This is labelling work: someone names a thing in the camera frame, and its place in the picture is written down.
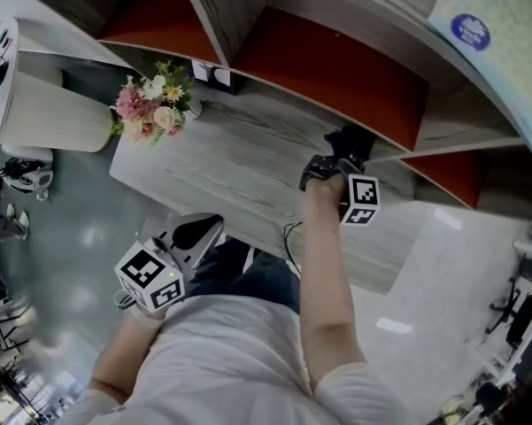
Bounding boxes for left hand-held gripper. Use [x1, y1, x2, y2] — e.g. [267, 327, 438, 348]
[113, 212, 226, 314]

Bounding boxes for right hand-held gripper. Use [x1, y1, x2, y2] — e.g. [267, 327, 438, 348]
[299, 155, 381, 226]

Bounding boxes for dark wiping cloth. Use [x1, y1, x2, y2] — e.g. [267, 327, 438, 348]
[323, 124, 378, 170]

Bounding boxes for wooden shelf unit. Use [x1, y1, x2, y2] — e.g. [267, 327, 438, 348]
[15, 0, 532, 228]

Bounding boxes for person's right forearm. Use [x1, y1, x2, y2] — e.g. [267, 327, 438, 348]
[300, 173, 367, 398]

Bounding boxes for person's left forearm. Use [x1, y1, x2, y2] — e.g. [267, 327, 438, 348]
[88, 312, 166, 407]

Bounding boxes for light grey wooden desk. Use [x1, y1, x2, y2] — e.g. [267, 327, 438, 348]
[109, 66, 430, 296]

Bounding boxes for person's blue jeans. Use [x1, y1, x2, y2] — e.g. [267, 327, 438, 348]
[188, 236, 304, 314]

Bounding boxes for white wristband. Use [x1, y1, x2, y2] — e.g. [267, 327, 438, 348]
[126, 305, 167, 329]

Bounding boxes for white ribbed vase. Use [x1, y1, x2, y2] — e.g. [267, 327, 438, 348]
[183, 97, 204, 121]

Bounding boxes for person's white t-shirt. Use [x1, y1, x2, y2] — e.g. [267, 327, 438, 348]
[55, 294, 409, 425]

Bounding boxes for pink and cream flower bouquet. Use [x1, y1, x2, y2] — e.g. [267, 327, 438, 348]
[109, 59, 197, 146]

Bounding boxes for round white side table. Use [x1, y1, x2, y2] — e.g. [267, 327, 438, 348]
[0, 18, 117, 166]

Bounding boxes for pale tissue pack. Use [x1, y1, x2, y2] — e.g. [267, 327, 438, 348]
[427, 0, 532, 152]

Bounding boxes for black office chair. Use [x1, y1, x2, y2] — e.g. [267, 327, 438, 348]
[488, 276, 532, 350]

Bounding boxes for long black gripper cable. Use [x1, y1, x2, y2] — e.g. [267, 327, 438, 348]
[282, 220, 305, 276]

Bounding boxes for black looped gripper cable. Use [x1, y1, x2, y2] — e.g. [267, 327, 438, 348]
[113, 289, 136, 312]

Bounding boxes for small black deer picture frame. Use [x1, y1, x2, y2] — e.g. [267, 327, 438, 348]
[189, 58, 243, 97]

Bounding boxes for white device with black cables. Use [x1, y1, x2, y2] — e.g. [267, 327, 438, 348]
[1, 145, 56, 203]

